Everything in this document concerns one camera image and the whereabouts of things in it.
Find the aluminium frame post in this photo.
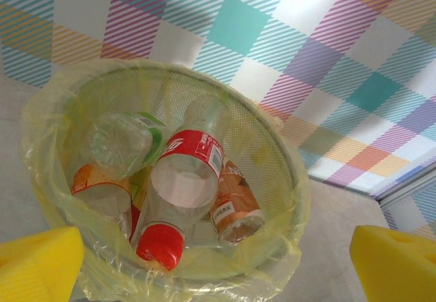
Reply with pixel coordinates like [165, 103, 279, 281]
[373, 165, 436, 216]

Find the red label cola bottle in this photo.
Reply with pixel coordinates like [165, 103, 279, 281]
[130, 95, 231, 272]

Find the green label bottle white cap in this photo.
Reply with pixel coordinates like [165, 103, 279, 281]
[84, 110, 171, 181]

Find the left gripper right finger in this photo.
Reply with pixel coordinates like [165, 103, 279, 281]
[349, 225, 436, 302]

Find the yellow plastic bin liner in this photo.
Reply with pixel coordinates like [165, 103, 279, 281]
[18, 58, 313, 302]

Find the pale orange label bottle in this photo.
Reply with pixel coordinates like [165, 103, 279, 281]
[208, 157, 267, 245]

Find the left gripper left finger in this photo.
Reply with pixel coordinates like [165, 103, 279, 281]
[0, 226, 85, 302]

